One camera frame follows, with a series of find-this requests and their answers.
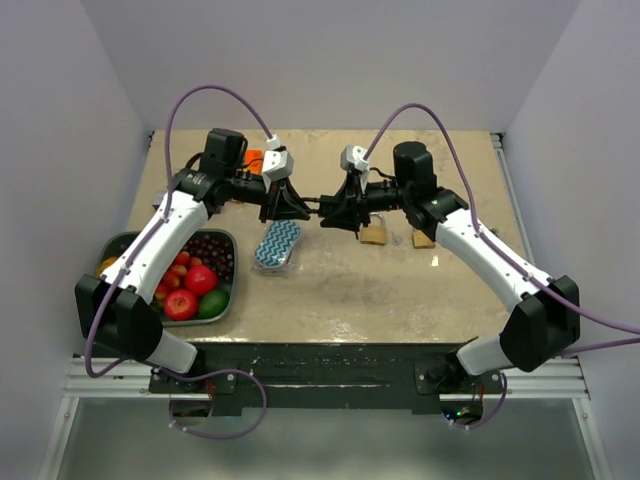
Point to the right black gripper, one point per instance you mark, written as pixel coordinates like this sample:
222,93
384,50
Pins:
354,200

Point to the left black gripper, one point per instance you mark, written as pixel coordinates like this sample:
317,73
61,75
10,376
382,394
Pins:
286,203

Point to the brass padlock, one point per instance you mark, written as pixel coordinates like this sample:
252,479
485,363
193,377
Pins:
375,233
421,241

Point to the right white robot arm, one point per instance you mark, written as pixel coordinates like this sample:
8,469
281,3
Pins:
541,320

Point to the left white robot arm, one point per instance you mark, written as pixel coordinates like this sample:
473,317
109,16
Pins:
114,308

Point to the blue zigzag sponge pack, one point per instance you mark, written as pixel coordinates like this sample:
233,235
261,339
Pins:
273,254

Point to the orange razor package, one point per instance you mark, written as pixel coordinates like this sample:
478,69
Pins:
254,161

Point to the silver keys beside large padlock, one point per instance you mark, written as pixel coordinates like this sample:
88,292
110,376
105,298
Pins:
396,239

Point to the dark grape bunch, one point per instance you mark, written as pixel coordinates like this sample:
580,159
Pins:
216,253

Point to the red apple back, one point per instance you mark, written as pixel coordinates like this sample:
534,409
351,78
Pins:
200,280

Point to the red apple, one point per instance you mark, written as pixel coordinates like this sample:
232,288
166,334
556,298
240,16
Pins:
200,280
181,305

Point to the green avocado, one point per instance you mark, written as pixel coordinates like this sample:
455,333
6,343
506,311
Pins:
213,304

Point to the purple white toothpaste box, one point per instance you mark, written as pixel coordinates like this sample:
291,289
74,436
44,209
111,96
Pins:
158,200

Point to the small red fruits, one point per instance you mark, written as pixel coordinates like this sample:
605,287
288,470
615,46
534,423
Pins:
174,276

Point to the red apple front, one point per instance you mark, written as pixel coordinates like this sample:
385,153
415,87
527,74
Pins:
181,305

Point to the grey fruit tray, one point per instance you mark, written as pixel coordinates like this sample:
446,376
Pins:
229,288

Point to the orange flower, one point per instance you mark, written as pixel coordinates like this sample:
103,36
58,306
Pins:
106,263

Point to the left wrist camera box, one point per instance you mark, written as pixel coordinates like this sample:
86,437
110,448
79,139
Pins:
277,162

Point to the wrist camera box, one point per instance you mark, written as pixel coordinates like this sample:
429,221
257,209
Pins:
353,160
277,162

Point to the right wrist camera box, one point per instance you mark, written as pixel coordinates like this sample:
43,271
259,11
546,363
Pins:
353,160

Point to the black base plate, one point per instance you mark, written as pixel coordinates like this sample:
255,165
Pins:
423,379

